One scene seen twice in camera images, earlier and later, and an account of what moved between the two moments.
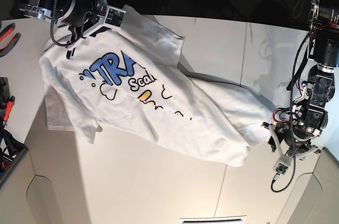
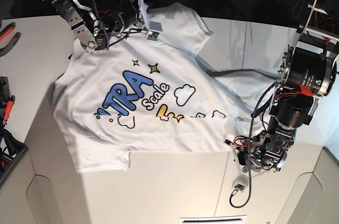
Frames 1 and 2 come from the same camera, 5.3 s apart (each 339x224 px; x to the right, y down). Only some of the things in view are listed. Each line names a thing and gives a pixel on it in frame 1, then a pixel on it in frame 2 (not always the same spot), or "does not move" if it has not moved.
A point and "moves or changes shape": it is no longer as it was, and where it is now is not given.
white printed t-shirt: (124, 73) moves or changes shape
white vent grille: (227, 220) does not move
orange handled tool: (8, 110) does not move
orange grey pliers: (3, 33) does not move
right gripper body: (286, 155) -> (241, 178)
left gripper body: (99, 15) -> (144, 21)
